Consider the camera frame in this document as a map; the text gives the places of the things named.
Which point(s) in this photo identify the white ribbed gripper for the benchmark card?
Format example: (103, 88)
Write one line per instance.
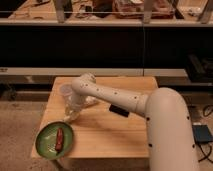
(76, 101)

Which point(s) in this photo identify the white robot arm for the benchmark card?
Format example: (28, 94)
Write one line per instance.
(169, 129)

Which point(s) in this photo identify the translucent plastic cup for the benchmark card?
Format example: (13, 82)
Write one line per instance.
(65, 91)

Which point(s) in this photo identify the red sausage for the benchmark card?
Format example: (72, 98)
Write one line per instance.
(59, 140)

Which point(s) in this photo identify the green plate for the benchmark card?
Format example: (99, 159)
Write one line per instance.
(45, 143)

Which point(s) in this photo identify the wooden table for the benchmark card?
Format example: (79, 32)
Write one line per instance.
(98, 133)

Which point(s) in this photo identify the black box on floor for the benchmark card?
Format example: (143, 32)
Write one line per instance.
(202, 134)

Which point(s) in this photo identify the black camera box on wrist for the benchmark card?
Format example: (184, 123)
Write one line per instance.
(118, 110)

